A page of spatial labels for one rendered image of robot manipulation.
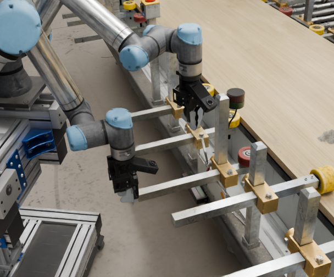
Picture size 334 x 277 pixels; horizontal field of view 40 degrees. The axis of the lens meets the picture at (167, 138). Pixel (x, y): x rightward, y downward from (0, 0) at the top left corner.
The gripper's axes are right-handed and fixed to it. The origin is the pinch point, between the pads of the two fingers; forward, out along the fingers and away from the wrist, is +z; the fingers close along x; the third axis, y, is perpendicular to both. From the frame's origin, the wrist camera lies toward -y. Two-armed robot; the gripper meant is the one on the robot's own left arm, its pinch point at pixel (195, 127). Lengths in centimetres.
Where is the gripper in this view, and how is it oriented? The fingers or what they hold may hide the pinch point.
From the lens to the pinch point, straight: 157.6
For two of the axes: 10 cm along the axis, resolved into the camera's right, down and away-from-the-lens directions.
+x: -7.6, 4.0, -5.1
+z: 0.5, 8.2, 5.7
